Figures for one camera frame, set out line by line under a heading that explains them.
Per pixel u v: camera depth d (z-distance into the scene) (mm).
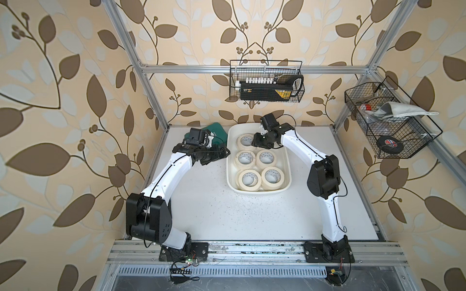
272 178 959
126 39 807
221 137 1071
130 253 753
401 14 723
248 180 937
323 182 568
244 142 1083
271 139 727
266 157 1031
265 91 851
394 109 637
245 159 1033
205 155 698
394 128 734
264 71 911
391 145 721
